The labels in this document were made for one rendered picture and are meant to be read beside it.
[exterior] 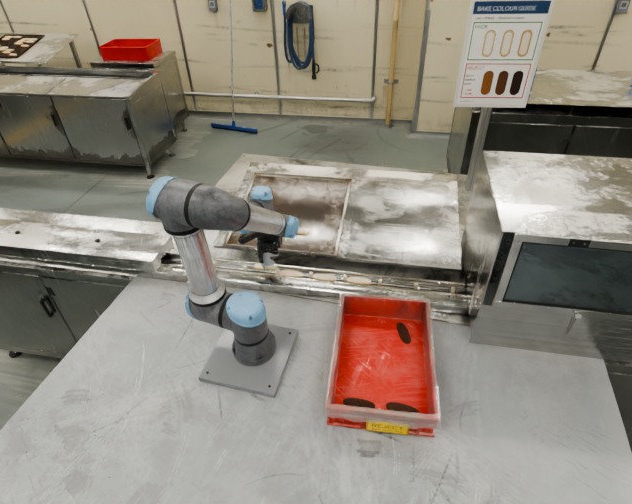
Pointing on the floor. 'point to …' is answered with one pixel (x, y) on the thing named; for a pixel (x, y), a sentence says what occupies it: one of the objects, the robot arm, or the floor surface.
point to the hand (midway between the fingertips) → (264, 264)
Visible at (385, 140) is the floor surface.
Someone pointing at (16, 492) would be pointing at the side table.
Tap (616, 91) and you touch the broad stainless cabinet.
